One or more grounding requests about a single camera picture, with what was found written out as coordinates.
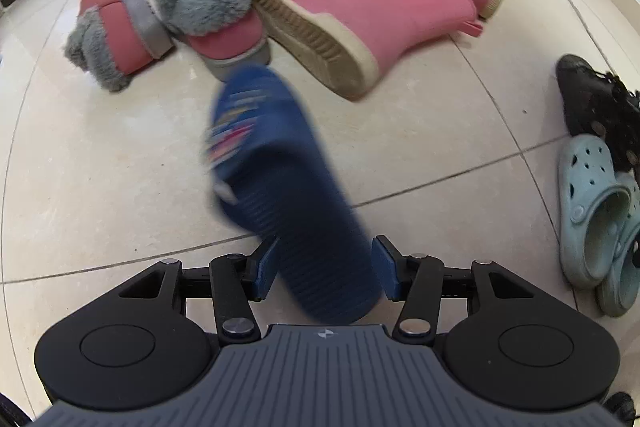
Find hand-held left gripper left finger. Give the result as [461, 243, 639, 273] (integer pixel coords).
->
[119, 237, 279, 342]

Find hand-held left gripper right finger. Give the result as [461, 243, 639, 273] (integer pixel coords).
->
[371, 236, 543, 342]

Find blue slipper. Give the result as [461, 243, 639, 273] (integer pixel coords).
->
[202, 64, 383, 325]

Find mint green clog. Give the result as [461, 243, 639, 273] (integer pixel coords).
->
[558, 134, 632, 290]
[597, 172, 640, 318]

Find black ankle boot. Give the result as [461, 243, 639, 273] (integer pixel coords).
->
[556, 54, 640, 188]

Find pink fur-lined slipper boot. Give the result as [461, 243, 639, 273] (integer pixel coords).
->
[154, 0, 273, 80]
[62, 0, 176, 92]

